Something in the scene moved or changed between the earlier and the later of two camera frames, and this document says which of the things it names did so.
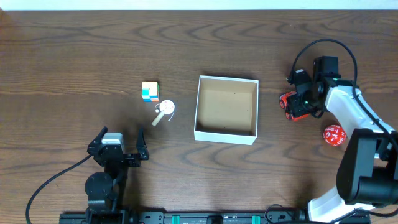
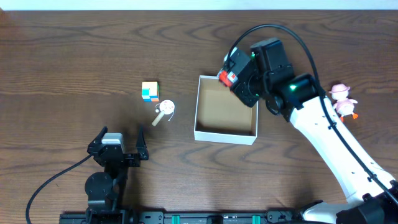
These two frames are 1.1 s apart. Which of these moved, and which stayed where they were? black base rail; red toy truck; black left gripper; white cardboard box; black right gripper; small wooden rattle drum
Moved: red toy truck; black right gripper
Stayed: small wooden rattle drum; black left gripper; white cardboard box; black base rail
